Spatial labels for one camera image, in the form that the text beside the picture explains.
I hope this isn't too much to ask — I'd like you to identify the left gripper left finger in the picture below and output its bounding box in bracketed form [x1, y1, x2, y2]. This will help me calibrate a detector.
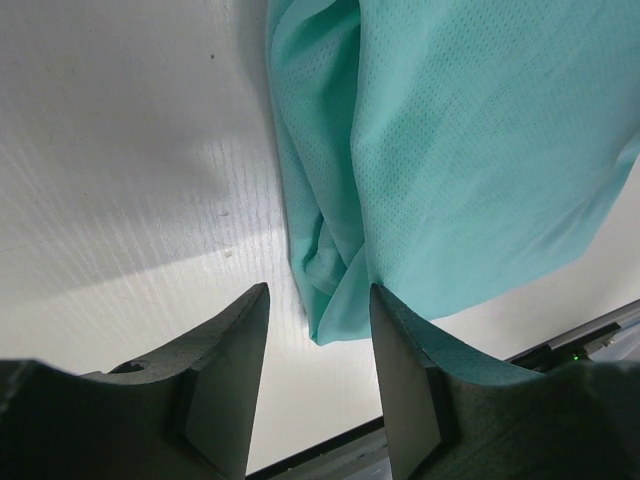
[1, 283, 270, 479]

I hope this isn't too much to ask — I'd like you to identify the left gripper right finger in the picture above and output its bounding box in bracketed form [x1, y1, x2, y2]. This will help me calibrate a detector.
[370, 285, 639, 479]

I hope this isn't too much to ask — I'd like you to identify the teal t shirt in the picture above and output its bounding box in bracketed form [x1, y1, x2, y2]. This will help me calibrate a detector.
[266, 1, 639, 346]

